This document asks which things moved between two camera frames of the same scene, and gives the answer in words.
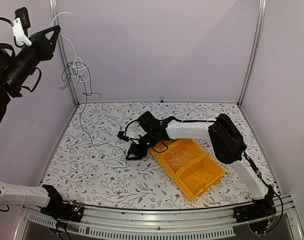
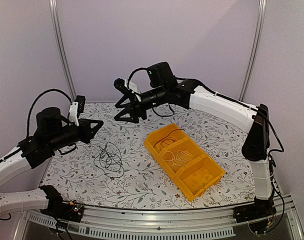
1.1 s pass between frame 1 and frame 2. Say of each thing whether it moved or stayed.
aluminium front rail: stayed
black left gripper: moved
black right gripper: moved
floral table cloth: stayed
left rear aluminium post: stayed
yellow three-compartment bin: stayed
